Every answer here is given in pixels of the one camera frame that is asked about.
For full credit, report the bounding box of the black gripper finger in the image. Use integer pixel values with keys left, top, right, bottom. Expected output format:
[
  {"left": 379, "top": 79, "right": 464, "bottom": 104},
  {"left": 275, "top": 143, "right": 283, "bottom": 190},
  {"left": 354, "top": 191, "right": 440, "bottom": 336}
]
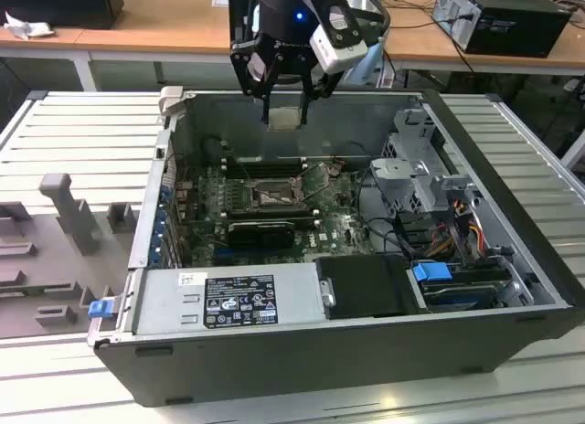
[
  {"left": 299, "top": 70, "right": 345, "bottom": 126},
  {"left": 229, "top": 36, "right": 278, "bottom": 126}
]

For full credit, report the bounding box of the square silver top CPU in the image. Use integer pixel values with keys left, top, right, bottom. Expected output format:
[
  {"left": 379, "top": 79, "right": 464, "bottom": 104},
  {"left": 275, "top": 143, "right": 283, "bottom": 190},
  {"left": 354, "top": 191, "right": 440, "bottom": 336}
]
[{"left": 267, "top": 106, "right": 303, "bottom": 132}]

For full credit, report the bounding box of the metal socket cover frame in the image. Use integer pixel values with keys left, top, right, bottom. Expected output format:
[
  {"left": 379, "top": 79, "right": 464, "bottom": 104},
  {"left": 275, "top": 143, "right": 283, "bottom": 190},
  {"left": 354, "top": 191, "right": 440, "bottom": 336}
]
[{"left": 294, "top": 161, "right": 333, "bottom": 204}]

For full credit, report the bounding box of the black RAM slot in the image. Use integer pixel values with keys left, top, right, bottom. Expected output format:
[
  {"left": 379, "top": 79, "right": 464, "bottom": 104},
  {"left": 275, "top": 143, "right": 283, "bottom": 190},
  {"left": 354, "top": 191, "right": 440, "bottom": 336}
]
[
  {"left": 226, "top": 167, "right": 307, "bottom": 178},
  {"left": 223, "top": 154, "right": 306, "bottom": 164},
  {"left": 218, "top": 212, "right": 320, "bottom": 223},
  {"left": 223, "top": 161, "right": 306, "bottom": 170},
  {"left": 222, "top": 206, "right": 308, "bottom": 215}
]

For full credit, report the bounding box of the CPU socket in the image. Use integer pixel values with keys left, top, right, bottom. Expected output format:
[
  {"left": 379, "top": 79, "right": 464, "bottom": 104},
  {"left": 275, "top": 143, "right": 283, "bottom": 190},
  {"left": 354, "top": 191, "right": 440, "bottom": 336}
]
[{"left": 246, "top": 176, "right": 306, "bottom": 211}]

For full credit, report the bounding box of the black box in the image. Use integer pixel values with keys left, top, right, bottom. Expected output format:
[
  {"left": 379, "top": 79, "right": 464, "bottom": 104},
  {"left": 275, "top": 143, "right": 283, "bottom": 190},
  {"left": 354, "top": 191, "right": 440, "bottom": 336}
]
[
  {"left": 228, "top": 0, "right": 392, "bottom": 48},
  {"left": 0, "top": 0, "right": 125, "bottom": 31}
]

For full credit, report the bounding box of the pale blue teach pendant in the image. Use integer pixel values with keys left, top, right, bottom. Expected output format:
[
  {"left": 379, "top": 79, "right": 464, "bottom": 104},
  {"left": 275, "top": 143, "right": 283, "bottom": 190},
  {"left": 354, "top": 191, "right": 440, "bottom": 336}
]
[{"left": 351, "top": 37, "right": 397, "bottom": 90}]

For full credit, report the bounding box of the wooden desk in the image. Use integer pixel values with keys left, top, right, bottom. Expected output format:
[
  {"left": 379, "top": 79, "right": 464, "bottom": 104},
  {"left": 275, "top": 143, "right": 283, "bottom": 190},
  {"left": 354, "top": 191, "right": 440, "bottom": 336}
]
[
  {"left": 378, "top": 0, "right": 585, "bottom": 77},
  {"left": 0, "top": 0, "right": 257, "bottom": 92}
]

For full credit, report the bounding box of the grey metal drive cage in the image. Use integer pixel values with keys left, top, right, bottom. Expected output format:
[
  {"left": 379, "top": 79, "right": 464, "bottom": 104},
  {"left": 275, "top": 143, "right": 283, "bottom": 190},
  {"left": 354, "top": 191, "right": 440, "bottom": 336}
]
[{"left": 369, "top": 106, "right": 485, "bottom": 224}]

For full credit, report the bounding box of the green motherboard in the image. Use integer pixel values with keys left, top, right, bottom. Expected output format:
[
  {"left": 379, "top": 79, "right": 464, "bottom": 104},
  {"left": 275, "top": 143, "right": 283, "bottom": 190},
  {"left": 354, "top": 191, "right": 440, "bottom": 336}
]
[{"left": 175, "top": 158, "right": 383, "bottom": 269}]

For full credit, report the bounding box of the RAM stick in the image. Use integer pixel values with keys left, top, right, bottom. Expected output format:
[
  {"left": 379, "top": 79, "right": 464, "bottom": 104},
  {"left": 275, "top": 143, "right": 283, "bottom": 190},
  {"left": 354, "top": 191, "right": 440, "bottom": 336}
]
[{"left": 227, "top": 219, "right": 297, "bottom": 250}]

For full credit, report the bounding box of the black plastic shroud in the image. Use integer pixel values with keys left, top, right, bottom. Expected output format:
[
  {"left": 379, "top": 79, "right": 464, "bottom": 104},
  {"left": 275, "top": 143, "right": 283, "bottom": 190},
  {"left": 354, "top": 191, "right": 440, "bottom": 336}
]
[{"left": 314, "top": 254, "right": 417, "bottom": 320}]

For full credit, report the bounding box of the black power supply label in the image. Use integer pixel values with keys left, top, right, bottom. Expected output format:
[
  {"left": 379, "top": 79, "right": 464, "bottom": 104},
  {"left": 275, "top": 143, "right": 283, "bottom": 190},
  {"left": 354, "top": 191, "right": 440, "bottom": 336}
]
[{"left": 203, "top": 273, "right": 277, "bottom": 330}]

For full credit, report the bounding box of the blue disk carrier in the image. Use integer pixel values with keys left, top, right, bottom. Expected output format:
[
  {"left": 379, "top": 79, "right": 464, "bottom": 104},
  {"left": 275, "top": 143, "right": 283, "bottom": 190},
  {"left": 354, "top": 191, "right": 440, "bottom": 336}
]
[{"left": 409, "top": 261, "right": 499, "bottom": 313}]

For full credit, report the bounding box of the crumpled white paper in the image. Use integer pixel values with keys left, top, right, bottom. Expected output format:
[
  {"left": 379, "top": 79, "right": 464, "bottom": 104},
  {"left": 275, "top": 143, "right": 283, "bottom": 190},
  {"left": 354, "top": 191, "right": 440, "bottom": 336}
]
[{"left": 4, "top": 10, "right": 56, "bottom": 40}]

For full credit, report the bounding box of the black desktop computer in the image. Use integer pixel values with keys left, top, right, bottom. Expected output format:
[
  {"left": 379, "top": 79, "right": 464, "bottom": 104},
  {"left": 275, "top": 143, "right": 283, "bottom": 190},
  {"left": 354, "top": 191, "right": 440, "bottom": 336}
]
[{"left": 431, "top": 0, "right": 573, "bottom": 59}]

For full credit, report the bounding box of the black hard disk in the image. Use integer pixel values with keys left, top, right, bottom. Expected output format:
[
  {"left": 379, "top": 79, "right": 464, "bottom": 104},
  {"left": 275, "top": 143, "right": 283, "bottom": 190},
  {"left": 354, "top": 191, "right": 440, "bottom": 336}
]
[{"left": 422, "top": 281, "right": 497, "bottom": 312}]

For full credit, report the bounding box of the grey power supply unit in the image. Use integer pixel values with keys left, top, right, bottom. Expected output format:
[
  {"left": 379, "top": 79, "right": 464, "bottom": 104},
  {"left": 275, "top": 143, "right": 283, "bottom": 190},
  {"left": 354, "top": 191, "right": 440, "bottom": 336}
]
[{"left": 116, "top": 262, "right": 324, "bottom": 338}]

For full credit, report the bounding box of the dark grey PC case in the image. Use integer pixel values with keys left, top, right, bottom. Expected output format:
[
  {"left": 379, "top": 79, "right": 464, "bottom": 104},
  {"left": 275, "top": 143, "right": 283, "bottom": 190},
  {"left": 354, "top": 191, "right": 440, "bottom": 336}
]
[{"left": 86, "top": 86, "right": 585, "bottom": 408}]

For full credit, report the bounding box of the grey parts rack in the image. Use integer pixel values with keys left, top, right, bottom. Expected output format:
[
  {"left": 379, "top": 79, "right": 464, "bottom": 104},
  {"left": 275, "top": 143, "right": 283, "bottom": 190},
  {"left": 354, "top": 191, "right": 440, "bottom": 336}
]
[{"left": 0, "top": 172, "right": 141, "bottom": 341}]

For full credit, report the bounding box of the blue plastic latch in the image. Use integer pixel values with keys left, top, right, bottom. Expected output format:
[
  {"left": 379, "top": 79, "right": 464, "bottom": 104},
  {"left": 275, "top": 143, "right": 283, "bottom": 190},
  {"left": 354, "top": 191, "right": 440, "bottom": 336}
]
[{"left": 89, "top": 299, "right": 115, "bottom": 319}]

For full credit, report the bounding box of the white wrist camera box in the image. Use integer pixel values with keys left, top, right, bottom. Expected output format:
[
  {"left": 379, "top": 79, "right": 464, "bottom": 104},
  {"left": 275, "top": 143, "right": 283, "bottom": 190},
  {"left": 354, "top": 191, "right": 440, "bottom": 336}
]
[{"left": 309, "top": 3, "right": 369, "bottom": 74}]

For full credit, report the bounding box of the grey case latch handle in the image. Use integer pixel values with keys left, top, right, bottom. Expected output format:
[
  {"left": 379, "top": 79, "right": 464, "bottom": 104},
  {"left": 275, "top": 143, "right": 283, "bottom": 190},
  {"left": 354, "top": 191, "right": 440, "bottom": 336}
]
[{"left": 158, "top": 86, "right": 185, "bottom": 119}]

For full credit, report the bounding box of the black cable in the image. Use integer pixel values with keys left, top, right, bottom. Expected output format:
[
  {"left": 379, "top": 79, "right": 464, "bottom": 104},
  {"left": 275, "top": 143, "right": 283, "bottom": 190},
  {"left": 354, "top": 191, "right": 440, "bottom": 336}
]
[{"left": 356, "top": 176, "right": 412, "bottom": 260}]

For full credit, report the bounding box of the yellow red wire bundle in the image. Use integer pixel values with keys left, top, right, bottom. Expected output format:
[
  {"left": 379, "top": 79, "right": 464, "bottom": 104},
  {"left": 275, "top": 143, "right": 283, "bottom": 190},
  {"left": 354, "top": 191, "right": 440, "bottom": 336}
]
[{"left": 450, "top": 199, "right": 486, "bottom": 260}]

